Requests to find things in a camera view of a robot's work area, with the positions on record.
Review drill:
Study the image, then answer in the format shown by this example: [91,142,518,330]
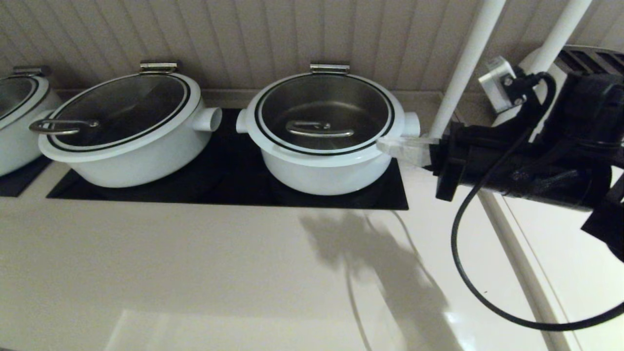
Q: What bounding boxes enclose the glass lid white rim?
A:
[0,76,52,132]
[29,72,202,162]
[248,72,405,157]

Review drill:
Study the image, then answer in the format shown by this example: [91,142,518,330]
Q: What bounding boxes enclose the white pot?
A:
[38,105,223,189]
[236,110,421,196]
[0,90,64,177]

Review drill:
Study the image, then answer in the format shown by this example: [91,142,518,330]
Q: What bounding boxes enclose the white round pole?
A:
[428,0,507,139]
[536,0,593,76]

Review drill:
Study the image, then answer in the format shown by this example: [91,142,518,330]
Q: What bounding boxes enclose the white toaster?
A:
[492,45,624,142]

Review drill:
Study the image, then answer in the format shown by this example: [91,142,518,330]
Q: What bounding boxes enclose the black glass cooktop panel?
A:
[46,108,409,211]
[0,156,54,197]

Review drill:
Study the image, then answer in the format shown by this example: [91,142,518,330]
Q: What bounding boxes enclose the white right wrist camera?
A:
[479,56,518,114]

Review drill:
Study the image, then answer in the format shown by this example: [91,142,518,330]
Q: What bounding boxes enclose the black camera cable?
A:
[451,72,624,332]

